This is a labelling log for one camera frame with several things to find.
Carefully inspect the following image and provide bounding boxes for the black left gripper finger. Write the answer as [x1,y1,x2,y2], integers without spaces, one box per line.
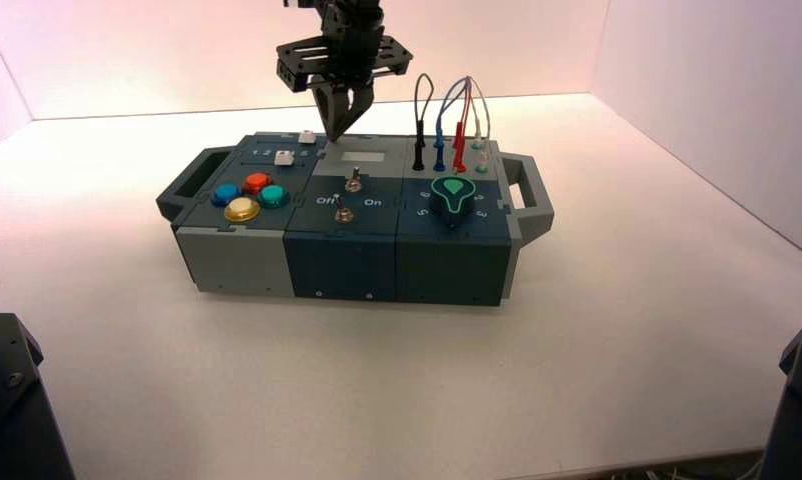
[310,74,348,144]
[339,81,376,140]

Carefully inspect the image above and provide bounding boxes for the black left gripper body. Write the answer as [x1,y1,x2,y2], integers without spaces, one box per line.
[275,0,415,93]

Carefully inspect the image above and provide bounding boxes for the green push button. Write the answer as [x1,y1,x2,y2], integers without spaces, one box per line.
[257,184,290,211]

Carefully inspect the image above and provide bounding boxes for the red push button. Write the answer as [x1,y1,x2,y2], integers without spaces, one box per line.
[241,172,273,197]

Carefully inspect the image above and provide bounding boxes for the teal rotary pointer knob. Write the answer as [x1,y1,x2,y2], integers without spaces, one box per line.
[429,175,480,231]

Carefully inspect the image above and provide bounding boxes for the yellow push button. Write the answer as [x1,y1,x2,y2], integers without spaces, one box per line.
[222,196,262,225]

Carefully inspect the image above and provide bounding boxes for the blue push button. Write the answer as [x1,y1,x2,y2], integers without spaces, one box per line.
[210,182,243,209]

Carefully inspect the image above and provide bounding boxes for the grey and teal control box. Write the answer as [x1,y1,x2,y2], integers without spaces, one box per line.
[155,131,555,309]

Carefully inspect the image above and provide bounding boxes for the black banana plug cable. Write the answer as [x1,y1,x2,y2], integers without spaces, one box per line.
[411,72,436,172]

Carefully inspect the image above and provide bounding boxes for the blue banana plug cable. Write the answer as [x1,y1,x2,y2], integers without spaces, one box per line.
[432,76,471,174]

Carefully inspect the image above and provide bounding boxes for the red banana plug cable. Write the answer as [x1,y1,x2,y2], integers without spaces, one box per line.
[451,78,474,176]

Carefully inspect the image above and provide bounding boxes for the white banana plug cable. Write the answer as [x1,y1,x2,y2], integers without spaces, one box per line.
[466,77,494,176]

